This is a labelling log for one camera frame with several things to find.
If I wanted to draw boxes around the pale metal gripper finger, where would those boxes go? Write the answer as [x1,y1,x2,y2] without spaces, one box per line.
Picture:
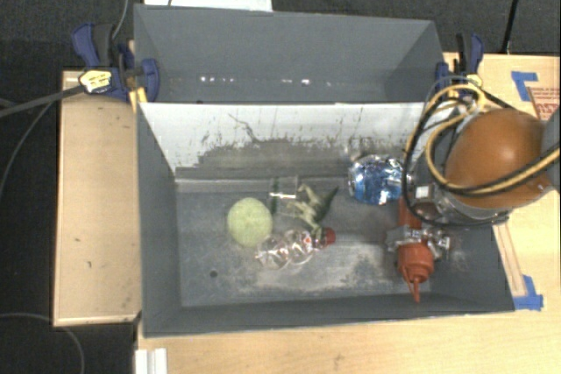
[384,224,423,255]
[422,228,453,263]

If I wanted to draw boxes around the red squeeze bottle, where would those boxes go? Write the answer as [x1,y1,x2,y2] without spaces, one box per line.
[395,197,436,304]

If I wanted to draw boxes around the blue and silver crumpled packet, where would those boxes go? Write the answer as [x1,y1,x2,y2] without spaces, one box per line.
[347,153,405,207]

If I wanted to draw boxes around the green toy dinosaur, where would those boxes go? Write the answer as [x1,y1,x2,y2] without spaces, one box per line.
[268,183,341,236]

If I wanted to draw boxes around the clear plastic bottle red cap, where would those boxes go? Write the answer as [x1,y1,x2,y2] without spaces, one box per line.
[255,226,337,272]

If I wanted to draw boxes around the clear glass cup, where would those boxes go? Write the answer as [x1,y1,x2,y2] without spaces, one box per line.
[267,175,304,216]

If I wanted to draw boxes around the yellow-green ball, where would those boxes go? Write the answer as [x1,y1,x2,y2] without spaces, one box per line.
[226,196,274,249]

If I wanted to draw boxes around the grey metal bin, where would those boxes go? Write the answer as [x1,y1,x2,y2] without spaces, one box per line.
[131,3,516,338]

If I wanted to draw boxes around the pale wood board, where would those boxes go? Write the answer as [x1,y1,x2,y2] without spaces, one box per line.
[52,68,144,328]

